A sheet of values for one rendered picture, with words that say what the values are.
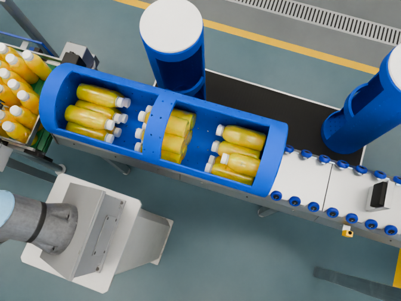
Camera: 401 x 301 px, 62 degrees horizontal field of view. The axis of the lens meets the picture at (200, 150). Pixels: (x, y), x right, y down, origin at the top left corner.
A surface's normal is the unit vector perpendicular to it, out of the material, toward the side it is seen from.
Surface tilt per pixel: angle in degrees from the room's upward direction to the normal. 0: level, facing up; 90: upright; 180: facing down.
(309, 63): 0
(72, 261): 43
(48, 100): 23
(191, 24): 0
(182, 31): 0
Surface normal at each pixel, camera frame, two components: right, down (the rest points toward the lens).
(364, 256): -0.03, -0.25
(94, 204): -0.68, -0.38
